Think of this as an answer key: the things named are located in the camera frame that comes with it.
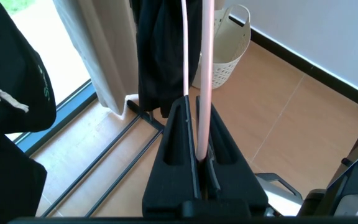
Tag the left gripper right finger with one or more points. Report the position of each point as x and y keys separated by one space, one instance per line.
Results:
x=235 y=180

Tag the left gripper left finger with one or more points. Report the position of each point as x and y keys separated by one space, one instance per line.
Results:
x=172 y=180

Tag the pink clothes hanger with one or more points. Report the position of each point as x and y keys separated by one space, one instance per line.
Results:
x=206 y=77

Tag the black garment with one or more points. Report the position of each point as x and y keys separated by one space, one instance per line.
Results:
x=160 y=62

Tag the black shorts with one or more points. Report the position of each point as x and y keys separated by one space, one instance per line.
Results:
x=8 y=93

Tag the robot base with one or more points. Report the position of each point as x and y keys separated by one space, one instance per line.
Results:
x=353 y=186

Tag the black clothes rack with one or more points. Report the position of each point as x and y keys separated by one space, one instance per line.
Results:
x=141 y=113

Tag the white laundry basket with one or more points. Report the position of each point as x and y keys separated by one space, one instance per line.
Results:
x=228 y=53

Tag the beige curtain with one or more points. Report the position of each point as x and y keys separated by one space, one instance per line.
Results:
x=104 y=46

